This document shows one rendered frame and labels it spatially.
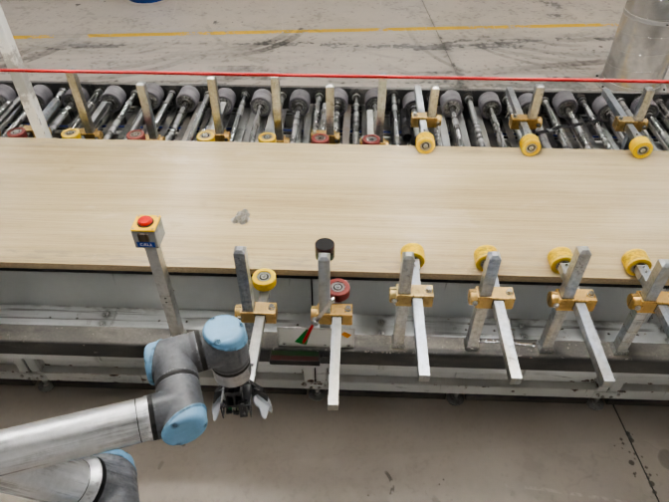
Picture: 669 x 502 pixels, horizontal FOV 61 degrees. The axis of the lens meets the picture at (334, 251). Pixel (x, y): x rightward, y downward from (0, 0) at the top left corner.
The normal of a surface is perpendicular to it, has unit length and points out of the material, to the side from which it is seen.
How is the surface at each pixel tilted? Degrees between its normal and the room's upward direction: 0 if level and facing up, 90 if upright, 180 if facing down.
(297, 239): 0
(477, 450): 0
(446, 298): 90
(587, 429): 0
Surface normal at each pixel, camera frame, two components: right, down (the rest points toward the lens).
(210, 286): -0.04, 0.68
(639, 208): 0.00, -0.73
